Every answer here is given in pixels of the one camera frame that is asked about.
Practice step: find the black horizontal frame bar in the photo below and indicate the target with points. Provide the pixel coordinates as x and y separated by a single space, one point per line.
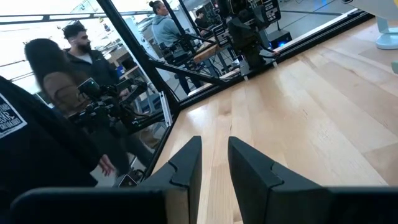
46 18

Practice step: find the black aluminium table frame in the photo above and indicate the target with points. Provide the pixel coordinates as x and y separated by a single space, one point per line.
311 42

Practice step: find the black table edge bar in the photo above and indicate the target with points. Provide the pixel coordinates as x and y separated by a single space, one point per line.
161 146

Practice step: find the silver frame bracket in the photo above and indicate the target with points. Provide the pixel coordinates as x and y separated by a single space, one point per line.
166 109

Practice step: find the person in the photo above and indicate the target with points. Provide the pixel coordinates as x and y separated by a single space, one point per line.
202 21
59 87
96 68
164 31
37 161

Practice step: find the black upright frame post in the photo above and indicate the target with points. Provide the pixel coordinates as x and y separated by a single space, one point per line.
136 53

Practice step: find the black diagonal frame brace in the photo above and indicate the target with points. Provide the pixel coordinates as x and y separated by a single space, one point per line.
186 72

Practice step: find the black box with blue light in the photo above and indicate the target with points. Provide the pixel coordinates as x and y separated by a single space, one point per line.
278 37

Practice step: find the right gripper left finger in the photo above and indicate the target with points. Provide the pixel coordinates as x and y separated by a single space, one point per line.
174 186

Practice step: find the wooden work table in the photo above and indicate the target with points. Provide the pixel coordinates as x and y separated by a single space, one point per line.
206 51

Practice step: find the blue bin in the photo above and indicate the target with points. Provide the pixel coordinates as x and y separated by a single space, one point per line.
119 71

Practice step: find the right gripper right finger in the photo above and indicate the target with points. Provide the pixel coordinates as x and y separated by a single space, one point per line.
264 186

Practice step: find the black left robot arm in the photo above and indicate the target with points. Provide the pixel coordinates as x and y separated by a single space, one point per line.
252 59

